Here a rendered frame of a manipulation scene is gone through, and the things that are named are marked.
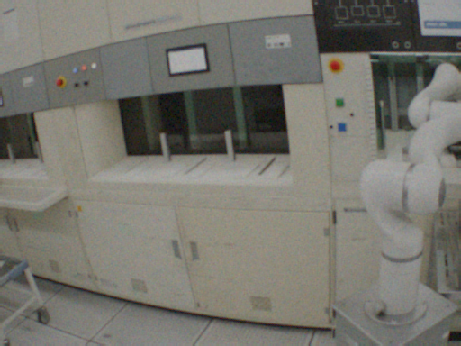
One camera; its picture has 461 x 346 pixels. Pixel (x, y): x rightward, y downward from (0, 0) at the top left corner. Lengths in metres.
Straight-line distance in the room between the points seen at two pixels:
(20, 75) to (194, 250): 1.46
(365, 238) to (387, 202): 0.90
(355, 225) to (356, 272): 0.24
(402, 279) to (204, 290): 1.42
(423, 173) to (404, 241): 0.18
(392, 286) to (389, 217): 0.19
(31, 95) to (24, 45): 0.31
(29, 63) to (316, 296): 2.03
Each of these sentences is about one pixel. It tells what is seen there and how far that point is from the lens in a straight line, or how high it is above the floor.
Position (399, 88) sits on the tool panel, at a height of 1.12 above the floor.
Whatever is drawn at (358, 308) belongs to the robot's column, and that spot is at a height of 0.76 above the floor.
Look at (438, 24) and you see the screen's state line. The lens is 1.69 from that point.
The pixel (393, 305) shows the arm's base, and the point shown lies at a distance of 1.18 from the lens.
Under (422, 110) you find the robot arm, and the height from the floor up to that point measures 1.25.
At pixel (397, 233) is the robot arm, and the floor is 1.02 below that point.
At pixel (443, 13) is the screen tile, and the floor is 1.56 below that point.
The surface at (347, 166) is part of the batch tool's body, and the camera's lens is 1.81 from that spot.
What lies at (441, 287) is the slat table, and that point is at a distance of 1.33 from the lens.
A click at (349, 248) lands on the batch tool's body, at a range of 1.96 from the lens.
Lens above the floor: 1.52
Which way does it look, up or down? 18 degrees down
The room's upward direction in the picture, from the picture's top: 8 degrees counter-clockwise
